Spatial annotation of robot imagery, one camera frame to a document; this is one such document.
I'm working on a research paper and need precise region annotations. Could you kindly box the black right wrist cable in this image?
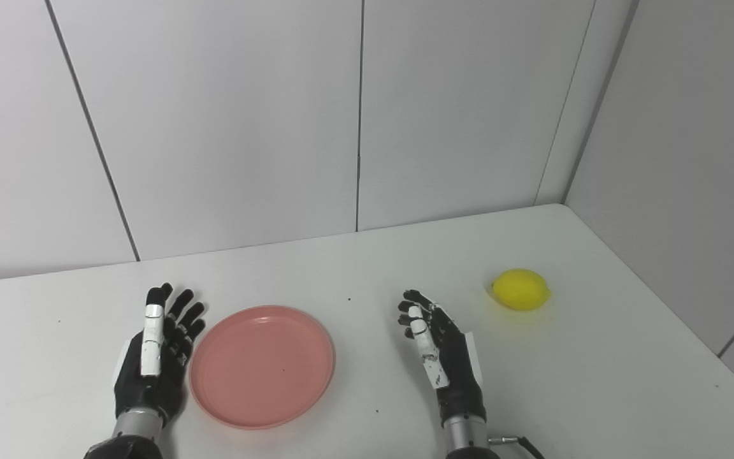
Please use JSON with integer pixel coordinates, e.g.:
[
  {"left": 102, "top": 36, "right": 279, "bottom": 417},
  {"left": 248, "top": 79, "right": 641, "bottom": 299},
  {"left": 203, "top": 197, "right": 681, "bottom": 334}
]
[{"left": 488, "top": 435, "right": 546, "bottom": 459}]

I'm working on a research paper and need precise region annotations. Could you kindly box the pink round plate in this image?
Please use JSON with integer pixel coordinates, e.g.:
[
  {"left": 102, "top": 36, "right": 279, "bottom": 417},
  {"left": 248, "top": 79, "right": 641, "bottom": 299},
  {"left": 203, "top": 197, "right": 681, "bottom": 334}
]
[{"left": 189, "top": 305, "right": 336, "bottom": 430}]

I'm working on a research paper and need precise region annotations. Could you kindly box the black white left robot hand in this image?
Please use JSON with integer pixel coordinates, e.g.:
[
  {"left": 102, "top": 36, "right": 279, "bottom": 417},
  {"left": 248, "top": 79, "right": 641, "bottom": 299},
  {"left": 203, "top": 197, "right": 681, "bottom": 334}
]
[{"left": 114, "top": 283, "right": 207, "bottom": 426}]

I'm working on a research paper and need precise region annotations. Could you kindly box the yellow lemon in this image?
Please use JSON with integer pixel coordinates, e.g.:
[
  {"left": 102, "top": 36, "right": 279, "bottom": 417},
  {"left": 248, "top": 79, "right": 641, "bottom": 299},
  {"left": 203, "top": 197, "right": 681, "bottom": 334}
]
[{"left": 491, "top": 268, "right": 551, "bottom": 312}]

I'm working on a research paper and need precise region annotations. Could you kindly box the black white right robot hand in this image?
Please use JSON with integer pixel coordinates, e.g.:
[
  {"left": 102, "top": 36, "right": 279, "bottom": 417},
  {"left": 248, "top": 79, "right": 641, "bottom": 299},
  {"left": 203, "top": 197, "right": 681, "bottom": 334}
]
[{"left": 398, "top": 290, "right": 487, "bottom": 426}]

